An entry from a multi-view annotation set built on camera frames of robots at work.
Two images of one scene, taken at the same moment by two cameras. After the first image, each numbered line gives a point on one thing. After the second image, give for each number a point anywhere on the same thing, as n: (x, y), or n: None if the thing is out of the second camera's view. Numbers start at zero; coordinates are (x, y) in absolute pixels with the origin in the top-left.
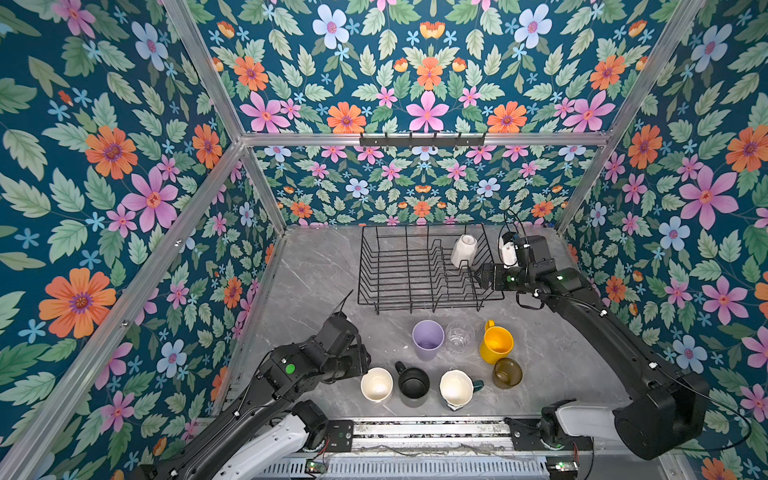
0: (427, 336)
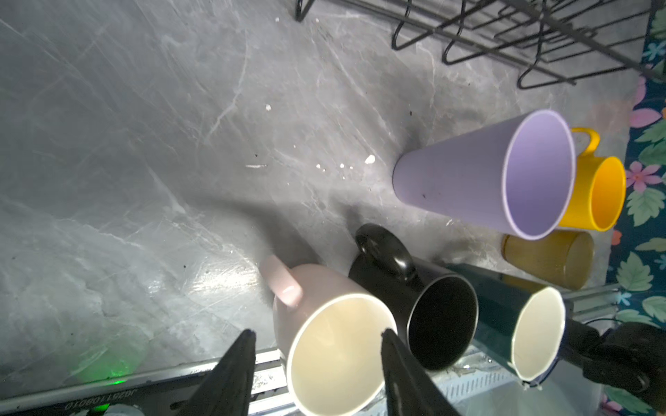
0: (517, 175)
